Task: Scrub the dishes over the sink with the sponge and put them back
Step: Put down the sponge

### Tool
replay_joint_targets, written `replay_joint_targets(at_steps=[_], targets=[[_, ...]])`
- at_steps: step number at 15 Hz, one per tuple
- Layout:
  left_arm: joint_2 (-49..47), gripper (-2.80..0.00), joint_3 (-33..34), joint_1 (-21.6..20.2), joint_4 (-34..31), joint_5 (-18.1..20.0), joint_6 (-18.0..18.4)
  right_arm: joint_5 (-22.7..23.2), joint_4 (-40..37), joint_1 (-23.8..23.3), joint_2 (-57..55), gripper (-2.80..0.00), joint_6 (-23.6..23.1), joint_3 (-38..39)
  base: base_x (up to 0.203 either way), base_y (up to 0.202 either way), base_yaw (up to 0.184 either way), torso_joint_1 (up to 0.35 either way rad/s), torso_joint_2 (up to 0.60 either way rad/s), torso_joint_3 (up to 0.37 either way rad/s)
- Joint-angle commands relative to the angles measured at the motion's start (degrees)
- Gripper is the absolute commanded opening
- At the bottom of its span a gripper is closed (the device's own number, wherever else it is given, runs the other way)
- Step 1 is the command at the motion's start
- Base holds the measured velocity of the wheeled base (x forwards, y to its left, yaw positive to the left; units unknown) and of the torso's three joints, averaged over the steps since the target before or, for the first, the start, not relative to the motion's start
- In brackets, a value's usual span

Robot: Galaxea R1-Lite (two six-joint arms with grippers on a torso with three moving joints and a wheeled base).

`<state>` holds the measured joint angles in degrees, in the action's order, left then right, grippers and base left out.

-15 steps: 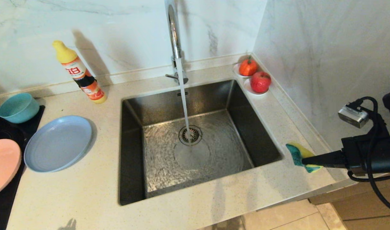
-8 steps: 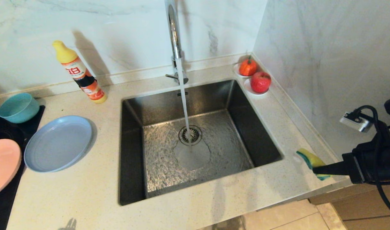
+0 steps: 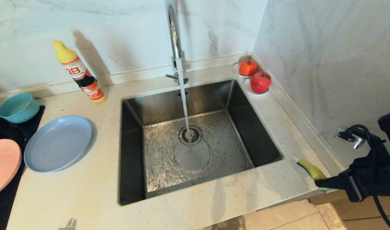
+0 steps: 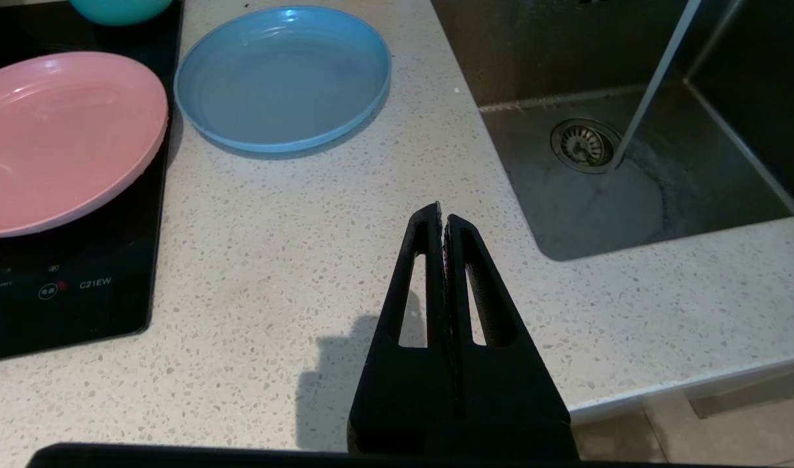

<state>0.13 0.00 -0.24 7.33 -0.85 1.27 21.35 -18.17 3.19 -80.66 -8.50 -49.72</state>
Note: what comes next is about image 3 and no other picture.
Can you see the chrome faucet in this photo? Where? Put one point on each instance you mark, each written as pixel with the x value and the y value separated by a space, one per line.
pixel 175 35

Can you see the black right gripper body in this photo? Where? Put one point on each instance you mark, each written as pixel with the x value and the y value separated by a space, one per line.
pixel 353 185

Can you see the orange toy persimmon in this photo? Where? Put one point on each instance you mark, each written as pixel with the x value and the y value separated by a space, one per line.
pixel 248 67

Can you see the yellow green sponge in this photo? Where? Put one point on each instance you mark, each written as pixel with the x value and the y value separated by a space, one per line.
pixel 311 171

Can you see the orange detergent bottle yellow cap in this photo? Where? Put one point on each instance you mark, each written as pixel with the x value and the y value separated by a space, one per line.
pixel 78 72

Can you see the brown wooden cabinet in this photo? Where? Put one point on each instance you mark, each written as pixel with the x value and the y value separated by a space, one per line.
pixel 367 214

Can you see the red toy apple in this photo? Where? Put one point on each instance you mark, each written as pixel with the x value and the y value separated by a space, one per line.
pixel 260 82

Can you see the metal sink drain strainer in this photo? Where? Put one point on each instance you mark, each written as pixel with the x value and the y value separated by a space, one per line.
pixel 195 134

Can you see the stainless steel sink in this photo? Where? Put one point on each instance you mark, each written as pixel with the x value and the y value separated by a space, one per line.
pixel 230 153

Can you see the blue bowl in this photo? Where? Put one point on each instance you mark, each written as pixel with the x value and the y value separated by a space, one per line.
pixel 18 108

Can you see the small white dish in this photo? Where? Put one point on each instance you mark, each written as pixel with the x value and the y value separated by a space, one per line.
pixel 250 91
pixel 236 70

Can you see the black induction cooktop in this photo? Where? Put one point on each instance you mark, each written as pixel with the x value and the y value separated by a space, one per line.
pixel 6 131

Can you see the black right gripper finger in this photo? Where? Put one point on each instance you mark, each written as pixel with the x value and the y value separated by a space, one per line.
pixel 330 182

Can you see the light blue plate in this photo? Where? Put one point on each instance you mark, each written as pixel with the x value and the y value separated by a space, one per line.
pixel 59 143

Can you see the pink plate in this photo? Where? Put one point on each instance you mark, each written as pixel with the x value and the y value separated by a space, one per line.
pixel 3 166

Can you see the clear water stream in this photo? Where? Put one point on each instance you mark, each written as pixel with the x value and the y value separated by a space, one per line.
pixel 183 99

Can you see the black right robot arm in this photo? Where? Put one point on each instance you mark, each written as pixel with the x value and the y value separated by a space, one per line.
pixel 383 175

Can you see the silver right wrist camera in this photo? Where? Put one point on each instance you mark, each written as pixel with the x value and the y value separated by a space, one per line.
pixel 349 137

